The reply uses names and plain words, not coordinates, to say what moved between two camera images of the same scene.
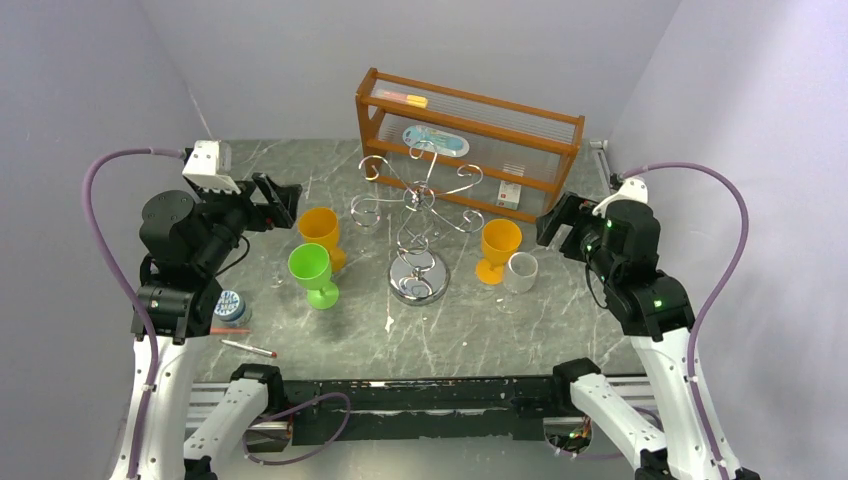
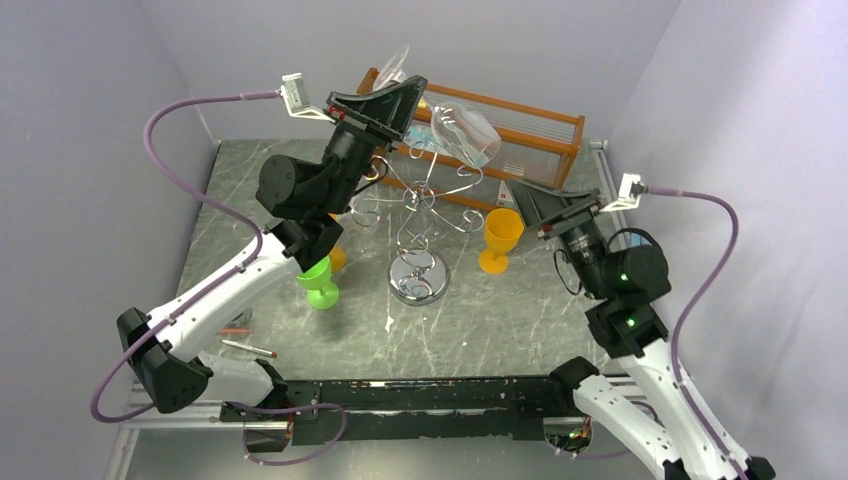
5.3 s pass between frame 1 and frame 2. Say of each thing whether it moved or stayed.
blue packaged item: stayed
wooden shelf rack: stayed
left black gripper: moved
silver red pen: stayed
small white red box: stayed
